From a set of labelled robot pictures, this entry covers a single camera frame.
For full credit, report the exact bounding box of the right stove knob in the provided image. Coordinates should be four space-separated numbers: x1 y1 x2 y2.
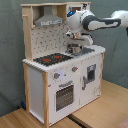
72 66 78 72

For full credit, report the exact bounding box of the left stove knob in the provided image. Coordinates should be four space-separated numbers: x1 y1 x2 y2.
54 73 60 79

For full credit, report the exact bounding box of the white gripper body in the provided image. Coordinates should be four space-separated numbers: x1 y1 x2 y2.
66 31 93 46

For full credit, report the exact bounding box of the wooden toy kitchen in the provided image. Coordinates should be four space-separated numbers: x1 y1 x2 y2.
22 3 105 127

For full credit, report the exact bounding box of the toy oven door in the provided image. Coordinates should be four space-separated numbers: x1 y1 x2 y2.
49 80 79 124

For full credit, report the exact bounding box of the stove knob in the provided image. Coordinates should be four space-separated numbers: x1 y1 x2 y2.
72 66 78 72
54 73 60 79

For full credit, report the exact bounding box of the grey range hood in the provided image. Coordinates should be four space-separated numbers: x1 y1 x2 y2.
35 6 63 27

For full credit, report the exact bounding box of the white cabinet door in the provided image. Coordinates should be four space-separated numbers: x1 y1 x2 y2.
80 55 102 106

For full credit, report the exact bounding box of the black toy stovetop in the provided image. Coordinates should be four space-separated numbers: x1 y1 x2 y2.
34 53 71 66

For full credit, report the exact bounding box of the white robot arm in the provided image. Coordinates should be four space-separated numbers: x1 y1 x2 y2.
66 10 128 46

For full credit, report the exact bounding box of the grey toy sink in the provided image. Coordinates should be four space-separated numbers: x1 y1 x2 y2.
66 47 95 56

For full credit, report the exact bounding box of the small metal pot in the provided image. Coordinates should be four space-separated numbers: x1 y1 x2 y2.
67 43 83 54

